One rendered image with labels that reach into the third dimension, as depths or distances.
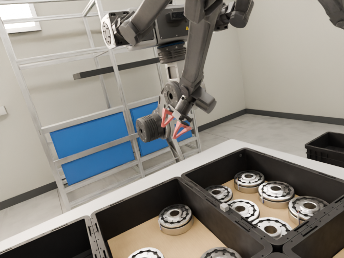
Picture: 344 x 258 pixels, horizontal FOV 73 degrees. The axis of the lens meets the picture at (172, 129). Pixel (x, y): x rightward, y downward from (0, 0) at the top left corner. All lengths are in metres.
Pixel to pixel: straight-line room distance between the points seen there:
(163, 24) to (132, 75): 2.43
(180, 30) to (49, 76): 2.35
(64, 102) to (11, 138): 0.72
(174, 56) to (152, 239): 0.75
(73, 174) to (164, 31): 1.82
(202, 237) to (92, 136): 1.92
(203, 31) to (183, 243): 0.55
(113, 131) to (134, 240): 1.85
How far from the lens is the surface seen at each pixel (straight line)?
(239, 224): 0.60
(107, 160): 2.56
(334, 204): 0.66
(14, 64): 2.38
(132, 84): 3.47
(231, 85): 4.54
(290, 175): 0.83
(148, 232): 0.77
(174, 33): 1.11
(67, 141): 2.44
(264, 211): 0.78
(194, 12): 0.54
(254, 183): 0.84
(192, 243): 0.70
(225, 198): 0.78
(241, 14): 1.11
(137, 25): 0.81
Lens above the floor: 1.31
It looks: 16 degrees down
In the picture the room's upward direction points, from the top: 11 degrees counter-clockwise
